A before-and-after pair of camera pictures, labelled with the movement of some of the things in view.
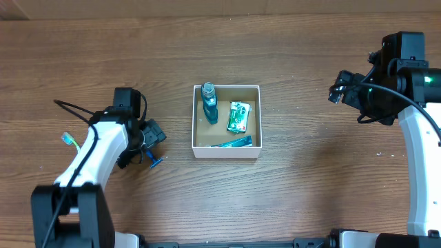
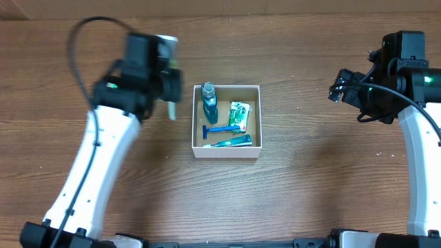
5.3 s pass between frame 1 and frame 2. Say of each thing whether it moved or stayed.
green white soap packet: stayed
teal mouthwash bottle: stayed
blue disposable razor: moved
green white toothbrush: moved
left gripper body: moved
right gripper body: stayed
